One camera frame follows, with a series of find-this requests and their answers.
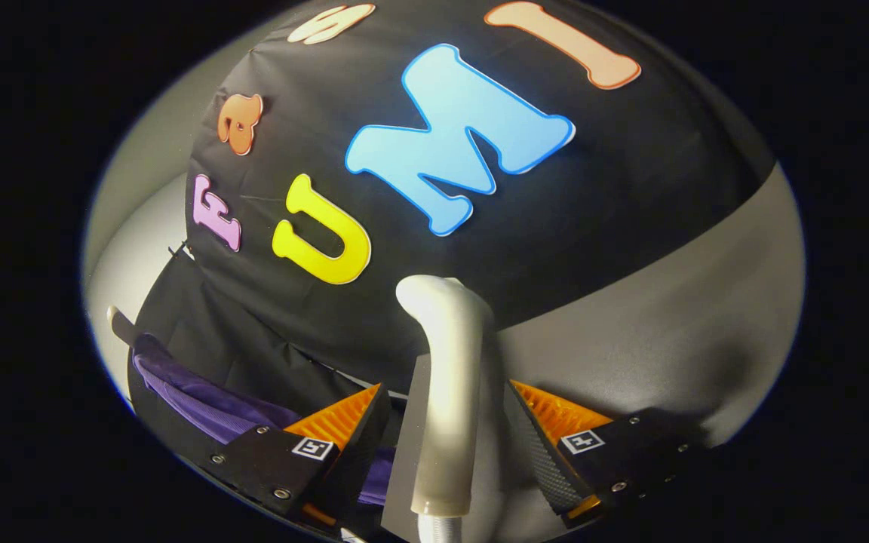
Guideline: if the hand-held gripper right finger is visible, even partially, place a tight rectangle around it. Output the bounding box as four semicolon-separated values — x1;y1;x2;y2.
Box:
508;379;707;527

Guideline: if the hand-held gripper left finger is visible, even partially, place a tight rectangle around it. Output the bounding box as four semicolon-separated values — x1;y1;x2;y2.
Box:
204;383;392;529

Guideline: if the white garment steamer head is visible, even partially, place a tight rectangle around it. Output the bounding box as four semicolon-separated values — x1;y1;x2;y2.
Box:
395;275;494;517

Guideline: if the white garment steamer hose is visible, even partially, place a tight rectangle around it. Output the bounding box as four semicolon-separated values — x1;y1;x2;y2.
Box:
417;513;465;543

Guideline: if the purple corduroy jacket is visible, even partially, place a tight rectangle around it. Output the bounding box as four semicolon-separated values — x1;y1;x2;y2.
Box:
133;334;398;506

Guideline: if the black quilted curtain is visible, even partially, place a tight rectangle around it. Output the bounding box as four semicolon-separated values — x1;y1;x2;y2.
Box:
129;253;413;468

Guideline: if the grey cabinet with black top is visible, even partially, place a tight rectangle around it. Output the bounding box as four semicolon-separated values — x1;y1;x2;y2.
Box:
382;162;806;543

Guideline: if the black backdrop cloth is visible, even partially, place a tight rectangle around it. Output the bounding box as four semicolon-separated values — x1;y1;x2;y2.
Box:
186;0;775;393

